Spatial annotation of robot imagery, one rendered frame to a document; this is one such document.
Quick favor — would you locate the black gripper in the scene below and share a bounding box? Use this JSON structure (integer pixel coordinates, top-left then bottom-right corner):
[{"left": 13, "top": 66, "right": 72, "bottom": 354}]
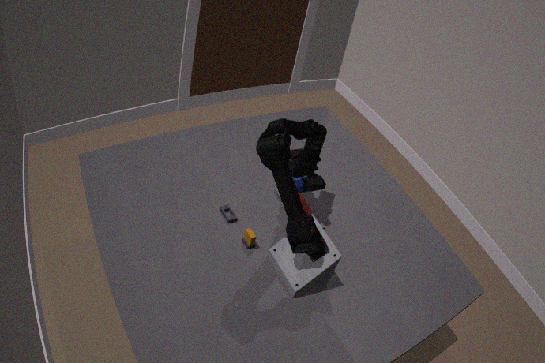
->
[{"left": 290, "top": 148, "right": 326, "bottom": 192}]

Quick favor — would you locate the red tapered block with square sockets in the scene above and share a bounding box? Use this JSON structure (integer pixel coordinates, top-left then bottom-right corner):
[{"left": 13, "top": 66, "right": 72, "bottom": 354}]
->
[{"left": 299, "top": 193, "right": 314, "bottom": 215}]

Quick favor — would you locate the yellow rectangular block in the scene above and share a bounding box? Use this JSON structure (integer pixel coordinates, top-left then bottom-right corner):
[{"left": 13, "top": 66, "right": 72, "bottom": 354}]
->
[{"left": 244, "top": 228, "right": 256, "bottom": 246}]

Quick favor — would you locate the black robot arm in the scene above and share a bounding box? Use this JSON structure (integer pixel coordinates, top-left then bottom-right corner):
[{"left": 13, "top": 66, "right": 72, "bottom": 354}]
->
[{"left": 256, "top": 118, "right": 329, "bottom": 262}]

